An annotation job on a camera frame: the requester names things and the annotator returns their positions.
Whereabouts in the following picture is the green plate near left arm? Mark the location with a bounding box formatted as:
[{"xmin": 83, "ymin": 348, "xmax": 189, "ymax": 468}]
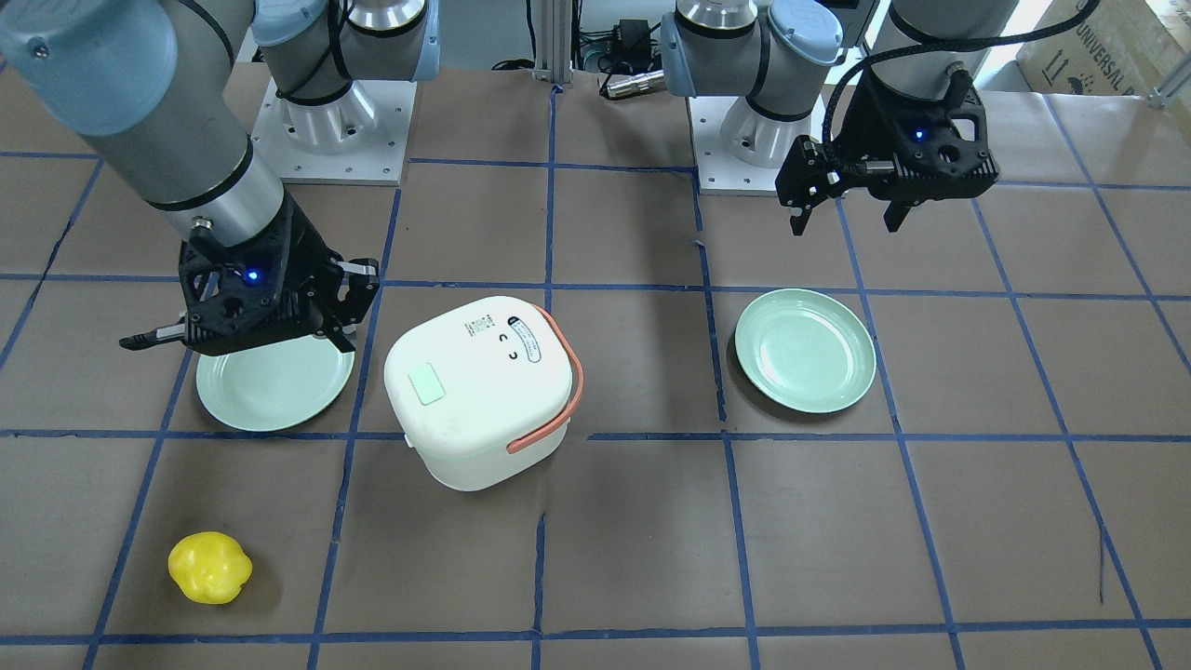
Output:
[{"xmin": 195, "ymin": 336, "xmax": 355, "ymax": 432}]

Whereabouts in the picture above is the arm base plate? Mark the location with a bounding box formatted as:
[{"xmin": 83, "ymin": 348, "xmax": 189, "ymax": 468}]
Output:
[
  {"xmin": 688, "ymin": 95, "xmax": 825, "ymax": 196},
  {"xmin": 249, "ymin": 80, "xmax": 419, "ymax": 187}
]

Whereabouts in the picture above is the aluminium frame post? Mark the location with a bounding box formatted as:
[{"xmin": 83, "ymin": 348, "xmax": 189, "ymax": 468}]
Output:
[{"xmin": 529, "ymin": 1, "xmax": 579, "ymax": 87}]

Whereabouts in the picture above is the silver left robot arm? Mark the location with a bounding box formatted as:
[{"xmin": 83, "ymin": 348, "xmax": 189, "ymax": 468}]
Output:
[{"xmin": 657, "ymin": 1, "xmax": 1015, "ymax": 234}]

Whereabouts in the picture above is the black power adapter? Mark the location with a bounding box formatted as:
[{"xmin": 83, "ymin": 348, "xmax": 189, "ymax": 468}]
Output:
[{"xmin": 612, "ymin": 19, "xmax": 651, "ymax": 60}]

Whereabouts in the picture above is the white rice cooker orange handle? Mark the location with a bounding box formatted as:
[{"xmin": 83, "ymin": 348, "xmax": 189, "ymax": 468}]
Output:
[{"xmin": 384, "ymin": 295, "xmax": 585, "ymax": 493}]

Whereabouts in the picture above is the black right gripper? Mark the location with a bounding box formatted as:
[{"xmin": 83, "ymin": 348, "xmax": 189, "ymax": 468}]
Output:
[{"xmin": 119, "ymin": 195, "xmax": 380, "ymax": 355}]

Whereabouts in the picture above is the green plate near right arm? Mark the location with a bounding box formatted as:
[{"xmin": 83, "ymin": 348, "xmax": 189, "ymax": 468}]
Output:
[{"xmin": 732, "ymin": 288, "xmax": 877, "ymax": 414}]

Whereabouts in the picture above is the cardboard box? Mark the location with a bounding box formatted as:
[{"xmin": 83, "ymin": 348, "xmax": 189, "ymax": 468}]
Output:
[{"xmin": 1016, "ymin": 1, "xmax": 1190, "ymax": 95}]

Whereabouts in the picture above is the yellow toy bell pepper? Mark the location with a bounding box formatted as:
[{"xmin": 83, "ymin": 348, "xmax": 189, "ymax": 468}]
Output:
[{"xmin": 167, "ymin": 531, "xmax": 254, "ymax": 605}]

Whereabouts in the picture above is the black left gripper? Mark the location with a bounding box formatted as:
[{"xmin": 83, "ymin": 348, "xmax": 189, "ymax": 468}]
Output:
[{"xmin": 775, "ymin": 71, "xmax": 1000, "ymax": 236}]

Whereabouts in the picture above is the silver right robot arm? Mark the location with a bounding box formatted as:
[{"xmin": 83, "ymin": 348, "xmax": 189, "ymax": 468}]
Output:
[{"xmin": 4, "ymin": 1, "xmax": 441, "ymax": 356}]

